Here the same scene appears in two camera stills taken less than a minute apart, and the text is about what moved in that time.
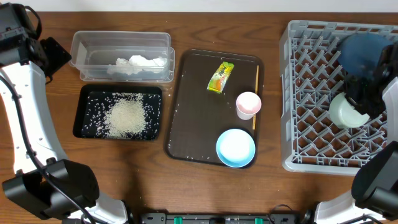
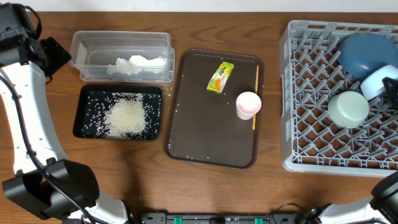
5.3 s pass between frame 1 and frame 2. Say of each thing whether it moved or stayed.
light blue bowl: moved
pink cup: stayed
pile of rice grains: stayed
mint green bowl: stayed
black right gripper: moved
